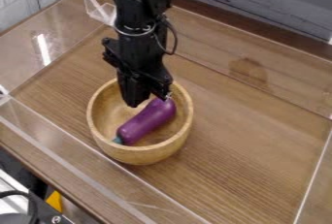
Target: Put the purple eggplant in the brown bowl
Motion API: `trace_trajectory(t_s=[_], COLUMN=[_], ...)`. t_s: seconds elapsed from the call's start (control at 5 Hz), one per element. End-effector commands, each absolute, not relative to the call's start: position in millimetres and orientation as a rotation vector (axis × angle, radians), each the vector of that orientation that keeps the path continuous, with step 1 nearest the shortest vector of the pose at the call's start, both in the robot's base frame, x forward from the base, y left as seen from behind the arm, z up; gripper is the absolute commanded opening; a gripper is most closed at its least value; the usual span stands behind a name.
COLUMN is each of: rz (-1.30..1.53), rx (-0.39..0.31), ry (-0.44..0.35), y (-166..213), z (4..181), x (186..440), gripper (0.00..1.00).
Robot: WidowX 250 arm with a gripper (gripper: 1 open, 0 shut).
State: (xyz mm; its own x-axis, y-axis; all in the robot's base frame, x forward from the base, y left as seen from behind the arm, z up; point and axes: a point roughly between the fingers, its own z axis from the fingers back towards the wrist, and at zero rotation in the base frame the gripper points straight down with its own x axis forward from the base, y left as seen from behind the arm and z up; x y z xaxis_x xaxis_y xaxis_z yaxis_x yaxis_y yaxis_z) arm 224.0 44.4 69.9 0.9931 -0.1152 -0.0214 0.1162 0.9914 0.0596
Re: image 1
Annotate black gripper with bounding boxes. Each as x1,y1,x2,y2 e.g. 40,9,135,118
101,30,172,108

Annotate purple toy eggplant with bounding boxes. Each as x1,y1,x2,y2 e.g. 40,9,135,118
112,98,176,145

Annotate brown wooden bowl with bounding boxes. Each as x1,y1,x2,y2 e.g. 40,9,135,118
85,80,192,165

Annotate black cable loop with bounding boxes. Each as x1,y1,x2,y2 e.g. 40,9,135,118
0,190,40,224

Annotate clear acrylic tray enclosure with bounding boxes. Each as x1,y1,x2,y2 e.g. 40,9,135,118
0,0,332,224

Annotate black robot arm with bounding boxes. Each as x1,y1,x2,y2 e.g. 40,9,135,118
83,0,178,108

